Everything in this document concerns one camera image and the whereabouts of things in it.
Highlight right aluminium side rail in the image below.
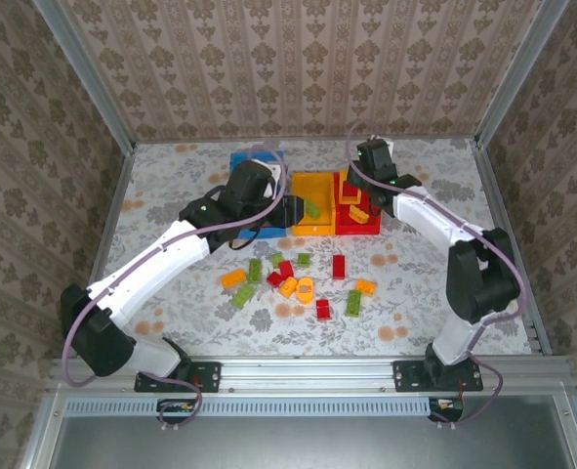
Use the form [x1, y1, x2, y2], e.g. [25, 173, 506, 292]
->
[472, 140, 554, 356]

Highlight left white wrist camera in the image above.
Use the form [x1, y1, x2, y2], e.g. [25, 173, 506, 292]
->
[267, 163, 286, 196]

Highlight left aluminium frame post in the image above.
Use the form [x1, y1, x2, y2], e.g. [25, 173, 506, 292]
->
[32, 0, 137, 153]

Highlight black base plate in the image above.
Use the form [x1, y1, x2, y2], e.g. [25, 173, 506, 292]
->
[134, 361, 222, 394]
[392, 360, 484, 394]

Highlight aluminium front rail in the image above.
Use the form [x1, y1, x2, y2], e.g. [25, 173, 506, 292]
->
[48, 355, 573, 394]

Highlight right aluminium frame post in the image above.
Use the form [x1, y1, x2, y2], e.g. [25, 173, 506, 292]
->
[474, 0, 571, 148]

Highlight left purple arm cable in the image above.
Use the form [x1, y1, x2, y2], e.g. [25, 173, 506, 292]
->
[62, 144, 289, 431]

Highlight right black cable port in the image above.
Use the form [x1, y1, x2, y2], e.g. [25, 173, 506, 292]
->
[427, 398, 465, 424]

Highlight blue plastic bin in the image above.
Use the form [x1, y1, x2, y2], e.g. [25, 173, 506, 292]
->
[228, 150, 289, 240]

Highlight yellow rounded lego piece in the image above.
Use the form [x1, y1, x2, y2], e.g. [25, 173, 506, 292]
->
[295, 277, 315, 305]

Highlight aluminium frame post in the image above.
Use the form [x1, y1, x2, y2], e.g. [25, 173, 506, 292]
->
[32, 0, 137, 153]
[474, 0, 571, 148]

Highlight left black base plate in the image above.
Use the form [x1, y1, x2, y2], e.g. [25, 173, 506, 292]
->
[134, 361, 222, 394]

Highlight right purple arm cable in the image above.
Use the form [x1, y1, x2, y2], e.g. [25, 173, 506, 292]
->
[345, 120, 527, 429]

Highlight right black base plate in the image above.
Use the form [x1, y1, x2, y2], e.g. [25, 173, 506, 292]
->
[392, 360, 484, 394]

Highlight grey metal shelf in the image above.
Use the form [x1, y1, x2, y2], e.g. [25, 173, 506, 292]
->
[48, 414, 577, 469]

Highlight aluminium side rail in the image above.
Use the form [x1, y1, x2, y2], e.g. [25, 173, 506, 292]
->
[68, 144, 137, 357]
[472, 140, 554, 356]

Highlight black cable port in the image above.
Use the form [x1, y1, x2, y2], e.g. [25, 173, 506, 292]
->
[427, 398, 465, 424]
[156, 398, 202, 425]

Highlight yellow plastic bin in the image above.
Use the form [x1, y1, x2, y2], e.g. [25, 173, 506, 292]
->
[290, 170, 338, 236]

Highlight grey slotted cable duct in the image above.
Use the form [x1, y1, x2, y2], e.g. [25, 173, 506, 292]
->
[65, 398, 433, 417]

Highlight left aluminium side rail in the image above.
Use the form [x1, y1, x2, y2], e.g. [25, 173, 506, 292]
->
[68, 144, 137, 357]

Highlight left black cable port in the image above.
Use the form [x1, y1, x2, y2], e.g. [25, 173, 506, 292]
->
[156, 398, 202, 425]

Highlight red plastic bin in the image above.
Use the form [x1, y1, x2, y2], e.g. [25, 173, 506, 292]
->
[333, 170, 383, 236]

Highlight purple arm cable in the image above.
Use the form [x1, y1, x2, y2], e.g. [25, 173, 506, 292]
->
[62, 144, 289, 431]
[345, 120, 527, 429]

